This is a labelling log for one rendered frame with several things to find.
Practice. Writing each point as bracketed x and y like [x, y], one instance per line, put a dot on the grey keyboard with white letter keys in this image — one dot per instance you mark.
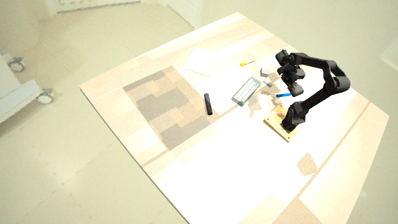
[246, 91]

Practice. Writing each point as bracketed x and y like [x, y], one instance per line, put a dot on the dark grey cylinder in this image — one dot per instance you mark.
[208, 104]

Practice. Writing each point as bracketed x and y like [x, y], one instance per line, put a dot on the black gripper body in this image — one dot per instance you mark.
[295, 88]

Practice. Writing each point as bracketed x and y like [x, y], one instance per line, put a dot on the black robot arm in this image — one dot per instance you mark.
[297, 112]

